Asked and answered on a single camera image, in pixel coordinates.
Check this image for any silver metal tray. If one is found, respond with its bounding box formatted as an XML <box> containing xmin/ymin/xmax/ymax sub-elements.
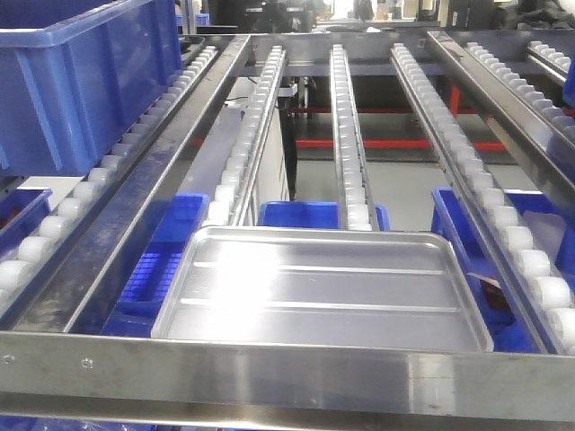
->
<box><xmin>152</xmin><ymin>226</ymin><xmax>494</xmax><ymax>352</ymax></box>

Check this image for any blue bin far left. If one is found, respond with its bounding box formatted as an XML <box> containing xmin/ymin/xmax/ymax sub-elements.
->
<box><xmin>1</xmin><ymin>188</ymin><xmax>52</xmax><ymax>260</ymax></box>

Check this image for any stainless steel rack frame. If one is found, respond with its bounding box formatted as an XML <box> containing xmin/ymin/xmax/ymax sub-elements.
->
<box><xmin>1</xmin><ymin>30</ymin><xmax>574</xmax><ymax>430</ymax></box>

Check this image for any red floor frame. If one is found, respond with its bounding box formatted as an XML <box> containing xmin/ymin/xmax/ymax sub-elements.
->
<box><xmin>188</xmin><ymin>75</ymin><xmax>575</xmax><ymax>152</ymax></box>

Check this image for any blue bin lower centre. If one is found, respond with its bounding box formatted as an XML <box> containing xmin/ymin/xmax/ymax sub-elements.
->
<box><xmin>257</xmin><ymin>200</ymin><xmax>389</xmax><ymax>232</ymax></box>

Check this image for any blue bin lower left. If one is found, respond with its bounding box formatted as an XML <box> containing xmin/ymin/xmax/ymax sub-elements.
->
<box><xmin>102</xmin><ymin>193</ymin><xmax>209</xmax><ymax>338</ymax></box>

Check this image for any large blue plastic bin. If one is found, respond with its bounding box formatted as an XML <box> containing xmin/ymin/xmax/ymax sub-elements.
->
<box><xmin>1</xmin><ymin>1</ymin><xmax>181</xmax><ymax>176</ymax></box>

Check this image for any far right roller track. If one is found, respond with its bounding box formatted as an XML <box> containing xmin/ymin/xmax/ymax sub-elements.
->
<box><xmin>465</xmin><ymin>42</ymin><xmax>574</xmax><ymax>152</ymax></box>

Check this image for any blue bin lower right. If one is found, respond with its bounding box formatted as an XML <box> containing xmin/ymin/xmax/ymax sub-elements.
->
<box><xmin>431</xmin><ymin>188</ymin><xmax>574</xmax><ymax>355</ymax></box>

